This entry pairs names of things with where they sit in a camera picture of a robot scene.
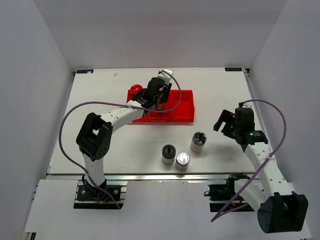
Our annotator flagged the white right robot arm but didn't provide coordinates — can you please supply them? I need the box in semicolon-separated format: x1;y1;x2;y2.
213;107;309;234

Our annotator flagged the left blue corner label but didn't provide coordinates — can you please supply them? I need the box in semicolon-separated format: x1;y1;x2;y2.
76;69;94;74

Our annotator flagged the red lid sauce jar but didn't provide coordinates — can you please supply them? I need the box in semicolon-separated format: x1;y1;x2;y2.
130;84;143;96

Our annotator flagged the aluminium table front rail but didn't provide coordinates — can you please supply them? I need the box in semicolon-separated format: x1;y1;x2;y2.
46;172;261;182

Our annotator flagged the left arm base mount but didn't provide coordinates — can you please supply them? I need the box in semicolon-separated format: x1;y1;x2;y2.
73;176;126;210

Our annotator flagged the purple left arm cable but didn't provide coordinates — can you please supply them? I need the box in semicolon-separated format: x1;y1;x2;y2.
59;69;183;210

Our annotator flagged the right red plastic bin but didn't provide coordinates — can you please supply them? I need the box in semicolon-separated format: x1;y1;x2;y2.
168;89;195;124

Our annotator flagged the red plastic bin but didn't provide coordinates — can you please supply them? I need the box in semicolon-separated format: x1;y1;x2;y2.
168;89;195;124
126;89;150;125
148;93;174;123

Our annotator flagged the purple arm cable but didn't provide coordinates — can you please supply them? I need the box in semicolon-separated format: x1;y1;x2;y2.
211;99;287;223
59;69;183;210

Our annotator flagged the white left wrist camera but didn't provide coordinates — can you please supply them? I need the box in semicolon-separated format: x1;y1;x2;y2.
157;69;173;84

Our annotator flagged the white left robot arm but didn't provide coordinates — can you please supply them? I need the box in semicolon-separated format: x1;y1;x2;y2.
76;73;172;200

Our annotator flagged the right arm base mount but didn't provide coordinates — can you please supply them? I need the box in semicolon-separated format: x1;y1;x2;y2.
203;173;254;212

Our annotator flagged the silver lid glass jar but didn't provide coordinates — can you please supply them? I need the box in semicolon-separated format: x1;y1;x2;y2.
175;152;191;171

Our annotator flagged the black lid spice jar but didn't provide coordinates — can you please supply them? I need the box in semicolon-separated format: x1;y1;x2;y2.
161;144;176;165

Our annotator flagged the middle red plastic bin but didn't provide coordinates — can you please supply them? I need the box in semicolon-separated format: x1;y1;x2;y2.
148;93;174;123

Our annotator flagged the right blue corner label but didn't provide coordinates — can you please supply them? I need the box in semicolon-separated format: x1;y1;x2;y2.
224;67;243;72

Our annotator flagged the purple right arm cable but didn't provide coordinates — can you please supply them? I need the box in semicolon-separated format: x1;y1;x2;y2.
211;99;287;223

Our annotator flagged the blue corner label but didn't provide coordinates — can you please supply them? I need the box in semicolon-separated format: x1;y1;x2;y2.
224;67;243;72
76;69;94;74

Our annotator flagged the left red plastic bin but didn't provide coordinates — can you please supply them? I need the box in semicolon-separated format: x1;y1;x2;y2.
126;89;150;125

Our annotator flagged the yellow cap sauce bottle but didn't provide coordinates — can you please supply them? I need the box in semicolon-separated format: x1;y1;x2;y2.
155;102;166;111

